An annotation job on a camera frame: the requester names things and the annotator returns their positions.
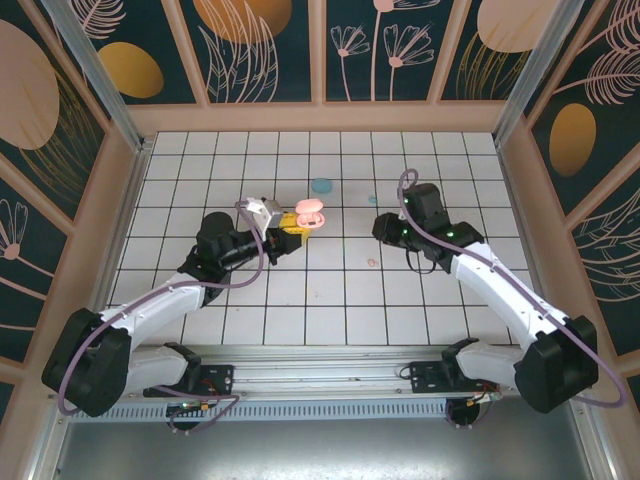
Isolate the pink earbud charging case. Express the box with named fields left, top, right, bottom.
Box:
left=294, top=198, right=328, bottom=231

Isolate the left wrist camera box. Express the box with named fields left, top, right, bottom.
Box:
left=243, top=197, right=285, bottom=233

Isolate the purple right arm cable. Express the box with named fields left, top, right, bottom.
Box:
left=396, top=168, right=629, bottom=407

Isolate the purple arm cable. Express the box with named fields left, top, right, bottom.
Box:
left=396, top=168, right=629, bottom=407
left=57, top=199, right=267, bottom=417

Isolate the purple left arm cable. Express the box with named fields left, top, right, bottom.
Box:
left=57, top=199, right=267, bottom=417

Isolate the aluminium side rail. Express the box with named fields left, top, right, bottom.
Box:
left=494, top=139, right=569, bottom=351
left=87, top=142, right=154, bottom=351

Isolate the orange oval feather wall panel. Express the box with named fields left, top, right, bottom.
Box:
left=523, top=0, right=640, bottom=219

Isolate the pink flowers wall panel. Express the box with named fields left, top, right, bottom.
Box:
left=323, top=0, right=450, bottom=105

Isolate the aluminium corner post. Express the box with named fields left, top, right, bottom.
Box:
left=492, top=0, right=581, bottom=149
left=42, top=0, right=149, bottom=154

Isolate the orange disc leaves wall panel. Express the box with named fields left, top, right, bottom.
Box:
left=178, top=0, right=321, bottom=105

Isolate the perforated metal cable tray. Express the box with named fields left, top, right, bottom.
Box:
left=107, top=401, right=454, bottom=422

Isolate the short purple cable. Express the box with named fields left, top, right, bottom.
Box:
left=167, top=394, right=242, bottom=435

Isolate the pale disc wall panel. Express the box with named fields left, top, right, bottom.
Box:
left=0, top=17, right=110, bottom=224
left=437, top=0, right=564, bottom=103

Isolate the pink feather wall panel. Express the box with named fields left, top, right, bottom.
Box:
left=564, top=144, right=640, bottom=359

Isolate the yellow oval wall panel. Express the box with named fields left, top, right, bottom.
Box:
left=74, top=0, right=210, bottom=106

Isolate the pink flower wall panel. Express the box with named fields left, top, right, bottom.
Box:
left=0, top=152, right=71, bottom=369

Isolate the sheet metal base plate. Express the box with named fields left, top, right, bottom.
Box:
left=29, top=399, right=616, bottom=480

